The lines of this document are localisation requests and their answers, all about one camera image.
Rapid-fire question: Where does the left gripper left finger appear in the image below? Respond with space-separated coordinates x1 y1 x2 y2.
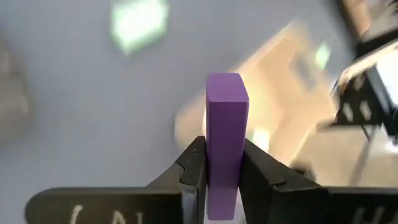
24 136 208 224

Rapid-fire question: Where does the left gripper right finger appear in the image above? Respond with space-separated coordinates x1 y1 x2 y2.
238 138 398 224

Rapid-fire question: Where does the long purple block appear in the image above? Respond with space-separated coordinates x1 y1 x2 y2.
205 72 250 221

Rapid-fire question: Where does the translucent white plastic bin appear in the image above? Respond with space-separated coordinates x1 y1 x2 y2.
174 18 340 166

